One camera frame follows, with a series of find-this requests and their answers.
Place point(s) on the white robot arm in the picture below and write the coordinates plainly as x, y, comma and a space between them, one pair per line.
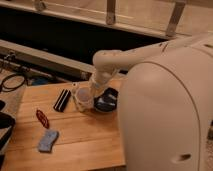
165, 102

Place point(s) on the red oval object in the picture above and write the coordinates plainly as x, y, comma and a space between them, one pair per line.
42, 118

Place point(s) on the dark ceramic bowl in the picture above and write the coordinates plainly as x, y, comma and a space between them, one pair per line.
107, 102

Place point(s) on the black object at left edge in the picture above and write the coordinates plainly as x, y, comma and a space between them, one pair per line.
6, 122

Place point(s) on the black striped rectangular block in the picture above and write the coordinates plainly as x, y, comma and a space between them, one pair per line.
62, 100

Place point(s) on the small clear bottle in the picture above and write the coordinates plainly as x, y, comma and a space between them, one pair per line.
75, 88

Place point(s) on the blue sponge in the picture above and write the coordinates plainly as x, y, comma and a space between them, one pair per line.
47, 141

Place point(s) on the white ceramic cup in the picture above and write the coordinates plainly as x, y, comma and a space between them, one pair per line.
84, 99

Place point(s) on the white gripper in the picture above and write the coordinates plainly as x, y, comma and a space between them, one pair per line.
99, 81

